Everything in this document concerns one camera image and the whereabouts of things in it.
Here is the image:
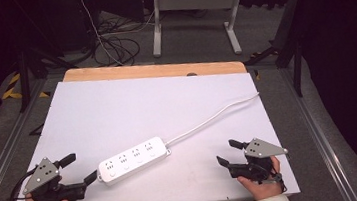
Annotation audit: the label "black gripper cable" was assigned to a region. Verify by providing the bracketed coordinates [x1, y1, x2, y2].
[4, 167, 41, 201]

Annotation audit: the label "white board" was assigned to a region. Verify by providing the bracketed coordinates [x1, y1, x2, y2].
[0, 57, 302, 201]

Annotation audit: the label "black metal stand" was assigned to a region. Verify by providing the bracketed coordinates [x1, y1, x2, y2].
[12, 40, 81, 114]
[237, 0, 312, 103]

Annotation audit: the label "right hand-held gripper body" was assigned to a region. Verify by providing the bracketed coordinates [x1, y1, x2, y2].
[225, 134, 292, 189]

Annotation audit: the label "aluminium floor rail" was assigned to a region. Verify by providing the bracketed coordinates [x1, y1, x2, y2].
[279, 62, 357, 201]
[0, 77, 60, 201]

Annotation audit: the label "thin white cable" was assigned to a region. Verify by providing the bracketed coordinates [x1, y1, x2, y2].
[76, 0, 124, 70]

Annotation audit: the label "yellow black floor tape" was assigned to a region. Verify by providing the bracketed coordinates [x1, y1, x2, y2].
[0, 69, 50, 103]

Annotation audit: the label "person's right hand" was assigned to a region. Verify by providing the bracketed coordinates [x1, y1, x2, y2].
[234, 155, 285, 201]

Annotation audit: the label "black wrist strap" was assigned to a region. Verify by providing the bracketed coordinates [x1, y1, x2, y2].
[269, 168, 289, 195]

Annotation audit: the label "white metal table frame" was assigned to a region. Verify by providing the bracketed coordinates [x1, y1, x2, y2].
[147, 0, 250, 64]

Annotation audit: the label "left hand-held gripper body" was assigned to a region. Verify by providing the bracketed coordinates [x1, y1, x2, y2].
[19, 153, 89, 201]

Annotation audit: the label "white power strip cable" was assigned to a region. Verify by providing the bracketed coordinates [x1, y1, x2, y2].
[161, 91, 266, 147]

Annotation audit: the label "white power strip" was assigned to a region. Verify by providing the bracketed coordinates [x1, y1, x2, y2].
[94, 135, 175, 188]

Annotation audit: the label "black floor cables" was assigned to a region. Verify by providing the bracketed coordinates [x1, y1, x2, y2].
[90, 15, 144, 70]

